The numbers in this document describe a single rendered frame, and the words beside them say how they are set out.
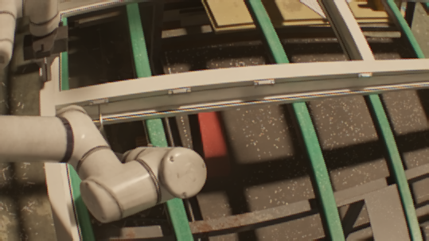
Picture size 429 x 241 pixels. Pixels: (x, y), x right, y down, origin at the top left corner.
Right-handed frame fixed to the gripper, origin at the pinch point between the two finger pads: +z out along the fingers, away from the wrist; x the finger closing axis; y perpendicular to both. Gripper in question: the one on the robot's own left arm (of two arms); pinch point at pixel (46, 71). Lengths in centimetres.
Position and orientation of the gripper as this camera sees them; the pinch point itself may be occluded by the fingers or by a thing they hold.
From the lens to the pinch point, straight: 176.3
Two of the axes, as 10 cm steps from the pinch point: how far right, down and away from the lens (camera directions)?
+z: -0.6, 6.3, 7.7
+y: -1.9, -7.7, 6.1
